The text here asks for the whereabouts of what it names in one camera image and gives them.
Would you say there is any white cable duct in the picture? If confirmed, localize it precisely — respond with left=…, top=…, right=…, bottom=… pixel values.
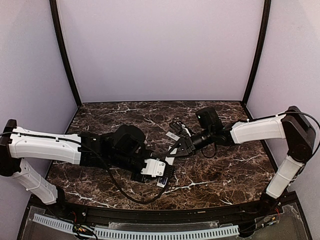
left=32, top=213, right=73, bottom=234
left=94, top=225, right=240, bottom=240

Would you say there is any right white cable duct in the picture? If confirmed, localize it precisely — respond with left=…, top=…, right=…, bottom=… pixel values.
left=94, top=225, right=240, bottom=240

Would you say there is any white battery cover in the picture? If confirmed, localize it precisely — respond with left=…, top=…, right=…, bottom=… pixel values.
left=165, top=131, right=180, bottom=141

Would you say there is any left white cable duct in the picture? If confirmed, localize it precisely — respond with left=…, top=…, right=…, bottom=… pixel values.
left=32, top=213, right=73, bottom=234

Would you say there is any white remote control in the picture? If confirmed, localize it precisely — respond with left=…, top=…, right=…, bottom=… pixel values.
left=156, top=157, right=175, bottom=188

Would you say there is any black frame post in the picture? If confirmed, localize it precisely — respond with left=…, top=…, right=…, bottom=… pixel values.
left=49, top=0, right=82, bottom=108
left=242, top=0, right=272, bottom=106

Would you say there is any left black frame post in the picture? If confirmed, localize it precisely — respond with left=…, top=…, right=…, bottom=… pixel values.
left=49, top=0, right=82, bottom=108

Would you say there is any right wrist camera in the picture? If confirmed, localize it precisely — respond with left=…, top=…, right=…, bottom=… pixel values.
left=169, top=121, right=191, bottom=137

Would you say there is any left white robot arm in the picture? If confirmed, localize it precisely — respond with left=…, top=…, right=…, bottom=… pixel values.
left=0, top=119, right=174, bottom=205

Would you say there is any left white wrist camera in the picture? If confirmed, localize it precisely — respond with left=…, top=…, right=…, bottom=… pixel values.
left=140, top=158, right=166, bottom=178

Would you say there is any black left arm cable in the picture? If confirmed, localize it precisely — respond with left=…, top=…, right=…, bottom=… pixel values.
left=79, top=142, right=171, bottom=205

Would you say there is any black front rail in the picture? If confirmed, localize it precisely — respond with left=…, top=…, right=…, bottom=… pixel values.
left=65, top=202, right=262, bottom=225

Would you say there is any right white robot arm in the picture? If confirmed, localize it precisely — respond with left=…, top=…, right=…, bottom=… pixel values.
left=166, top=106, right=320, bottom=209

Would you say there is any right black frame post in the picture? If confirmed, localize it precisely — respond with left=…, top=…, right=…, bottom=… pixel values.
left=242, top=0, right=272, bottom=106

